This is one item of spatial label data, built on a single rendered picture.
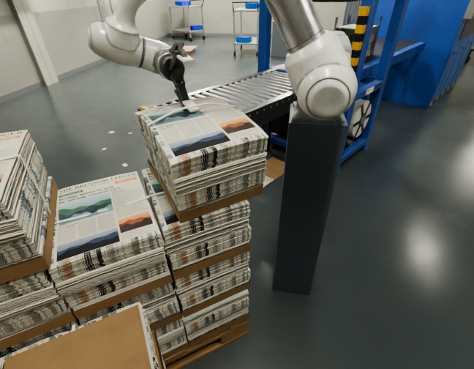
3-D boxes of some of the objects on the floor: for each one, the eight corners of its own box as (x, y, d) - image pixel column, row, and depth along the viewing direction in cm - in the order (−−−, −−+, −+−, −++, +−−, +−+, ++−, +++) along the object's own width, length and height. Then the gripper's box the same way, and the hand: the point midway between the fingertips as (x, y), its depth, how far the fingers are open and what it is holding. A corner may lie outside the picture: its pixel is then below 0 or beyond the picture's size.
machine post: (335, 174, 249) (385, -51, 159) (326, 170, 254) (371, -49, 164) (339, 170, 254) (391, -50, 164) (330, 167, 259) (377, -48, 169)
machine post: (363, 151, 283) (419, -46, 193) (355, 148, 288) (406, -44, 198) (367, 148, 288) (423, -45, 198) (359, 145, 293) (409, -44, 203)
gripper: (176, 24, 86) (201, 36, 71) (186, 100, 101) (207, 124, 86) (152, 25, 83) (172, 39, 68) (165, 104, 99) (184, 129, 83)
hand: (190, 85), depth 78 cm, fingers open, 13 cm apart
